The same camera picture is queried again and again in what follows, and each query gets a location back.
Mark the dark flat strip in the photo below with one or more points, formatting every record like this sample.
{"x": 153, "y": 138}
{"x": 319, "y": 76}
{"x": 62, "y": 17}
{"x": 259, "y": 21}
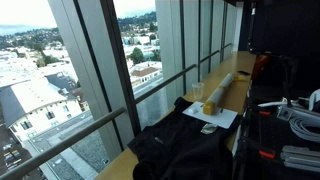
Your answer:
{"x": 221, "y": 110}

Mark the black zip jacket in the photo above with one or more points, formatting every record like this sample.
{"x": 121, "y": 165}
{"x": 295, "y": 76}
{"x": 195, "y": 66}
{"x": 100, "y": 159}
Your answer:
{"x": 180, "y": 150}

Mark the clear plastic cup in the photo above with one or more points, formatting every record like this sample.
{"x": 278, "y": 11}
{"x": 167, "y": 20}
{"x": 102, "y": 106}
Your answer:
{"x": 198, "y": 91}

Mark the folded dollar bill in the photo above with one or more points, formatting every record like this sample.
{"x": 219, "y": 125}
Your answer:
{"x": 209, "y": 128}

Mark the foam roll with yellow end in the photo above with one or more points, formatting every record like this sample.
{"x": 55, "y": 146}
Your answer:
{"x": 218, "y": 93}

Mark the small white case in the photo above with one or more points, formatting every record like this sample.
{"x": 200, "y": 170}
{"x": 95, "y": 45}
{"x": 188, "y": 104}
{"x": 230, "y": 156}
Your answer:
{"x": 193, "y": 110}

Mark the orange chair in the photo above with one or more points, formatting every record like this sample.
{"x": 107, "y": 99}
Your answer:
{"x": 260, "y": 66}

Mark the black camera tripod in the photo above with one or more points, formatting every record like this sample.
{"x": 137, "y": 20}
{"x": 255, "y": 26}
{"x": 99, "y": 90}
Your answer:
{"x": 286, "y": 83}

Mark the yellow tape piece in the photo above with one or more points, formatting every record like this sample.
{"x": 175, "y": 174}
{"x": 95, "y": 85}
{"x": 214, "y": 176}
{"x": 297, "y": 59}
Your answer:
{"x": 239, "y": 78}

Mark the black perforated breadboard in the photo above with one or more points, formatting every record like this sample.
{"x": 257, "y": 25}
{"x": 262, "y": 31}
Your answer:
{"x": 266, "y": 133}

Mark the grey metal handrail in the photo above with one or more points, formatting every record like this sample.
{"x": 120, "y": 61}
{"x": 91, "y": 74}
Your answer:
{"x": 66, "y": 143}

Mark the white flat board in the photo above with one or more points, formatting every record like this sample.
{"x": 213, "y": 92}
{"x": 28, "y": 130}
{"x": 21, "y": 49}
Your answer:
{"x": 227, "y": 118}

